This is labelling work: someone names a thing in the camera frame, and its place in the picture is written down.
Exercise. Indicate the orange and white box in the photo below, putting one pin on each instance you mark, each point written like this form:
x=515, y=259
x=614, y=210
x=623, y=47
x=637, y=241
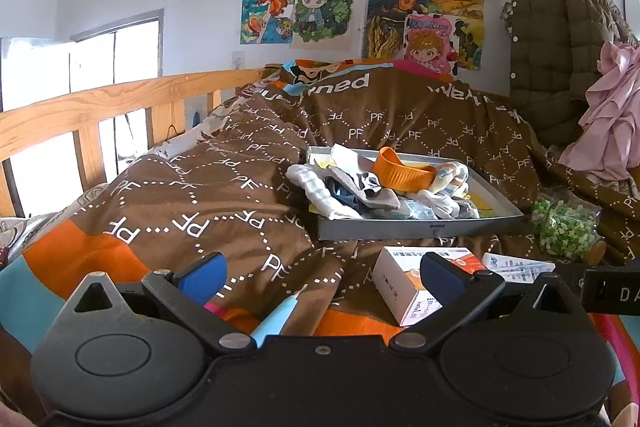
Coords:
x=400, y=282

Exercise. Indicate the bag of green pieces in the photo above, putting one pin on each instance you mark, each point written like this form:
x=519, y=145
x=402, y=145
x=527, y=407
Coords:
x=562, y=227

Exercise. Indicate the brown quilted jacket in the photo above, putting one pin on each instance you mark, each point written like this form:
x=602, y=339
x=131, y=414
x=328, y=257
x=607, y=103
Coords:
x=555, y=57

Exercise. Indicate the white paper packet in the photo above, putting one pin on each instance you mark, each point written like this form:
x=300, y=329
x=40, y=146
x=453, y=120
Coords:
x=520, y=267

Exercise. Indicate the grey metal tray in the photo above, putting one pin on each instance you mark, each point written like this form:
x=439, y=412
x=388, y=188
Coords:
x=400, y=229

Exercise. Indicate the frog drawing sheet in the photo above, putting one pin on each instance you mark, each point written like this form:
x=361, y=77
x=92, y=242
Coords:
x=485, y=202

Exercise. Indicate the navy and light-blue underwear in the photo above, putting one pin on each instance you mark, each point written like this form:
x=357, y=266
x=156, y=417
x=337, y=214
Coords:
x=345, y=194

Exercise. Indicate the pastel striped cloth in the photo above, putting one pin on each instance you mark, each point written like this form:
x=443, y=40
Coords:
x=450, y=177

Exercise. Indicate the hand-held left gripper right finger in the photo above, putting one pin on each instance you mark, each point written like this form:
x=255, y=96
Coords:
x=441, y=276

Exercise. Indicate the white ribbed gauze towel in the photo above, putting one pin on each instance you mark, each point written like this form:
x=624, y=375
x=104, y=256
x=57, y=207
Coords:
x=312, y=187

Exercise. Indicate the window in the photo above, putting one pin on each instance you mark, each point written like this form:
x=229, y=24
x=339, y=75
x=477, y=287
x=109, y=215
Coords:
x=95, y=57

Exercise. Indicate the orange headband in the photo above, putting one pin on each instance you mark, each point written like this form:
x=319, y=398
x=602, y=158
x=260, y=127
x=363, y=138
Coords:
x=400, y=172

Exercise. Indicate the wooden slatted bed rail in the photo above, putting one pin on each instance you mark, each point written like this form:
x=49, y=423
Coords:
x=125, y=99

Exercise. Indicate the dark swirly wall poster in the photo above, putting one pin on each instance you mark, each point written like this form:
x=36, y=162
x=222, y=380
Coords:
x=390, y=12

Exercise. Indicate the yellow-orange painting wall poster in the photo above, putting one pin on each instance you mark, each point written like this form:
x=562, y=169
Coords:
x=465, y=2

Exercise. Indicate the pink cartoon boy wall poster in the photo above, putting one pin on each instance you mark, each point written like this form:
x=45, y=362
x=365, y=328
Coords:
x=429, y=47

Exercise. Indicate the pink cloth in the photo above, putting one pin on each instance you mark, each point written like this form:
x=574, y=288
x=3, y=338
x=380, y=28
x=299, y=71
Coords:
x=610, y=127

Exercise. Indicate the mermaid wall poster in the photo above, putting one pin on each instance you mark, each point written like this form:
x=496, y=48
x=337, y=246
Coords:
x=265, y=7

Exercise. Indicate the brown printed blanket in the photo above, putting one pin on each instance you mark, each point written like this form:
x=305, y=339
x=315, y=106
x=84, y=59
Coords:
x=225, y=187

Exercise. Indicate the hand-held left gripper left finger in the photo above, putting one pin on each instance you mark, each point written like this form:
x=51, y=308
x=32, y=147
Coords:
x=202, y=279

